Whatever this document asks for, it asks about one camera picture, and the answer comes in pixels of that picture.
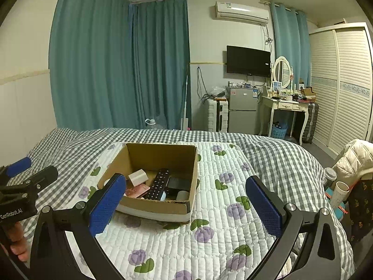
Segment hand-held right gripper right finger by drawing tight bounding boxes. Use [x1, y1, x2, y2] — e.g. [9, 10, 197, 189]
[245, 175, 342, 280]

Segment small brown cardboard box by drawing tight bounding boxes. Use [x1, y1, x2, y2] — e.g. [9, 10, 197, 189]
[300, 87, 317, 100]

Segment narrow teal curtain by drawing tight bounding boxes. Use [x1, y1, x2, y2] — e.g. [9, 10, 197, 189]
[269, 3, 311, 87]

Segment dark printed garment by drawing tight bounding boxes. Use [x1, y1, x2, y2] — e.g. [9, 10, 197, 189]
[347, 178, 373, 243]

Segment oval white vanity mirror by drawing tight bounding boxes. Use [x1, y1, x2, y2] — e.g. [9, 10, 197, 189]
[271, 56, 294, 90]

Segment white air conditioner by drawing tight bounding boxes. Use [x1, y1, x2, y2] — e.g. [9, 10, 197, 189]
[215, 1, 270, 25]

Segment white ribbed suitcase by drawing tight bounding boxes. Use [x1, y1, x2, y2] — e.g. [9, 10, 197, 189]
[207, 98, 229, 132]

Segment floral white quilt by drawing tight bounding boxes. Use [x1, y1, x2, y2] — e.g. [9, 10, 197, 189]
[17, 141, 356, 280]

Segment pink card packet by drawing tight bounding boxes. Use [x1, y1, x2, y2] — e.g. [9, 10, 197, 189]
[124, 184, 150, 199]

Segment hanging black cables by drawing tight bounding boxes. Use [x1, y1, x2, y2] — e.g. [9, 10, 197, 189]
[197, 66, 210, 103]

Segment black power adapter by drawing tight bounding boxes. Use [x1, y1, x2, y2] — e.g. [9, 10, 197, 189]
[166, 177, 191, 192]

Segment black remote control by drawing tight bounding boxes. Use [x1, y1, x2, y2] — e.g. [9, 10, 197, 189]
[145, 168, 171, 201]

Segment person's left hand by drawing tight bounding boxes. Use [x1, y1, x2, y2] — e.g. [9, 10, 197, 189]
[0, 221, 30, 263]

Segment cream puffer jacket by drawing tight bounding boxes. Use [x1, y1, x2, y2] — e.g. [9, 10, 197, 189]
[332, 139, 373, 182]

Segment clear lidded plastic cup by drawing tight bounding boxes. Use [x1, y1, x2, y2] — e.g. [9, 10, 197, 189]
[323, 167, 337, 186]

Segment large water bottle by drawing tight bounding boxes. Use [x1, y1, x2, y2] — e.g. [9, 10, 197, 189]
[145, 118, 164, 130]

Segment white mop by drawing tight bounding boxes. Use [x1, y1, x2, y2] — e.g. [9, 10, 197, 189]
[179, 64, 192, 130]

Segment blue plastic basket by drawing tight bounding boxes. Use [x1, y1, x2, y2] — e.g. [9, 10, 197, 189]
[271, 122, 288, 138]

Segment wide teal curtain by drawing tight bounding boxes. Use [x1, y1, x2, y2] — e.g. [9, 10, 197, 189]
[49, 0, 136, 130]

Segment white louvred wardrobe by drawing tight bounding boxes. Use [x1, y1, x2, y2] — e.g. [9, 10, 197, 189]
[309, 23, 373, 156]

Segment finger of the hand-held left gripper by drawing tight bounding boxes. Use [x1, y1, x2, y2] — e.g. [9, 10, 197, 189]
[0, 157, 32, 179]
[0, 165, 59, 202]

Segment black wall television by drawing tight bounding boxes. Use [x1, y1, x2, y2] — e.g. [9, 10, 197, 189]
[226, 45, 271, 78]

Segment white dressing table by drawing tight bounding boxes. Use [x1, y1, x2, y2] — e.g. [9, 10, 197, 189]
[261, 93, 311, 145]

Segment silver small fridge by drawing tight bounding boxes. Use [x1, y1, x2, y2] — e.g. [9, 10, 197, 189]
[226, 86, 262, 135]

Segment dark suitcase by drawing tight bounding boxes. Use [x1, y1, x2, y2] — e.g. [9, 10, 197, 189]
[301, 102, 320, 144]

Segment small white box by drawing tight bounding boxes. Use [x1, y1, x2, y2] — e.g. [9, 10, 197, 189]
[128, 169, 149, 186]

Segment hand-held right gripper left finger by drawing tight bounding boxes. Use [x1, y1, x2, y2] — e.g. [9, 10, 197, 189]
[29, 173, 128, 280]

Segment white paper cup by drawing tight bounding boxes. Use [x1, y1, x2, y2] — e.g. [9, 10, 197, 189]
[332, 181, 349, 208]

